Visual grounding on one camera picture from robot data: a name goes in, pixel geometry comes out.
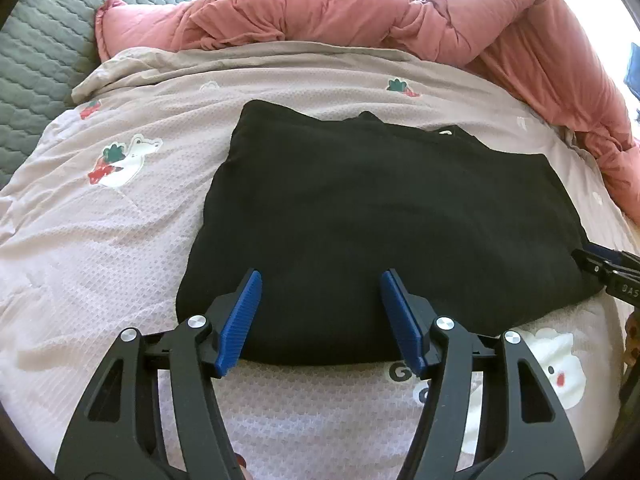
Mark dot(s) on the person's right hand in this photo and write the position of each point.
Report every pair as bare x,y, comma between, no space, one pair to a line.
632,340

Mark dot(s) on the black sweatshirt with orange cuffs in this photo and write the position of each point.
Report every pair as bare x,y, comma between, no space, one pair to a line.
375,210

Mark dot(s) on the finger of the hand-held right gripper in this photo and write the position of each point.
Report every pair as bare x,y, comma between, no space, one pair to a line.
590,264
607,251

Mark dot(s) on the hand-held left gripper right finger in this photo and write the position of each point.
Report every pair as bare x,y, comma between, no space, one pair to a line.
402,320

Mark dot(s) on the person's left hand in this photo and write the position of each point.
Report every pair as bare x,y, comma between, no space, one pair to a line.
242,469

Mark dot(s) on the blue object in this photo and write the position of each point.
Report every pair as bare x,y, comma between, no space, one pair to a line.
632,70

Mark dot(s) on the printed pale bed sheet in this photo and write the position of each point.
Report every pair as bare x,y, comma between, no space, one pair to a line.
125,260

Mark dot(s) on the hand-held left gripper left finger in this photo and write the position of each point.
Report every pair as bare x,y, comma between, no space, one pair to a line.
240,325

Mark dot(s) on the pink comforter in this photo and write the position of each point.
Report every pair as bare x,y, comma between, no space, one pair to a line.
350,15

